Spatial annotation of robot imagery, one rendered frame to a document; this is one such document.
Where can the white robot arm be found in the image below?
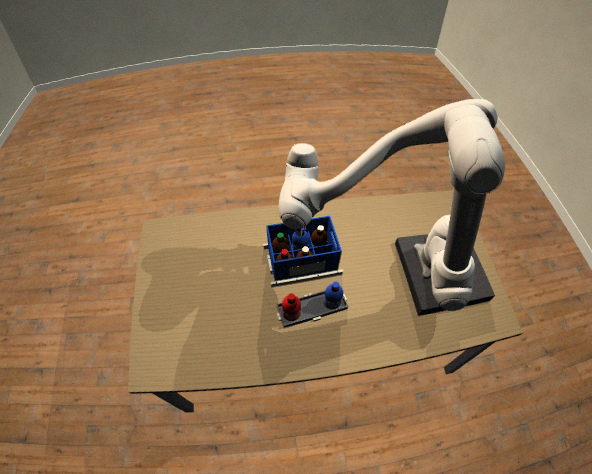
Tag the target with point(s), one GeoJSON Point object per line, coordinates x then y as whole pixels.
{"type": "Point", "coordinates": [476, 161]}

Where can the blue bottle with grey label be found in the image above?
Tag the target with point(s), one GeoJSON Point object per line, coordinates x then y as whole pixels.
{"type": "Point", "coordinates": [333, 296]}

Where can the brown bottle with red cap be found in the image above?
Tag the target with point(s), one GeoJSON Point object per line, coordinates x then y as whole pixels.
{"type": "Point", "coordinates": [284, 255]}

